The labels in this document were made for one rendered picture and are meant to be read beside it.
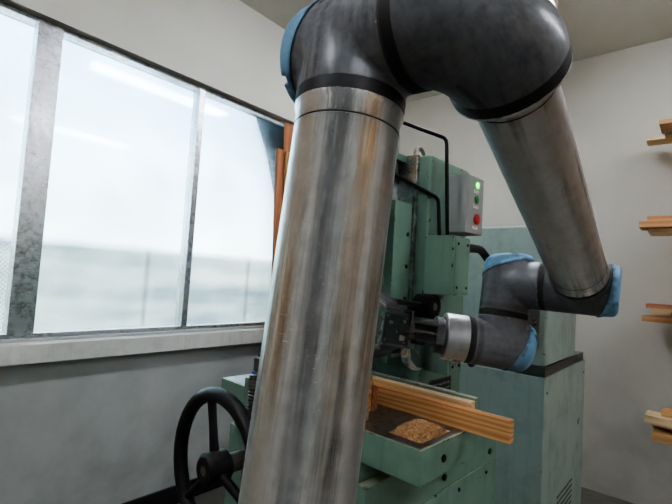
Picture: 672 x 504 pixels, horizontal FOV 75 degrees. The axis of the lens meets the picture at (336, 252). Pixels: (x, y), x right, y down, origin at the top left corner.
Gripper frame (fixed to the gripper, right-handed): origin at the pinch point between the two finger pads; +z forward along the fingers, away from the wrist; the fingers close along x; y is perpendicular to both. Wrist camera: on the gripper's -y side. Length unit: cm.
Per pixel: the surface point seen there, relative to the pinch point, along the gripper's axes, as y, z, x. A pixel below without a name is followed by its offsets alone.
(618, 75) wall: -166, -142, -179
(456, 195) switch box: -27, -25, -39
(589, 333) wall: -191, -148, -20
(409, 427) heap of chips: 5.2, -15.9, 17.3
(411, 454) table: 10.7, -15.9, 20.4
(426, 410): -5.0, -20.4, 15.3
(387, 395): -11.4, -12.8, 14.6
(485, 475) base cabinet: -36, -44, 33
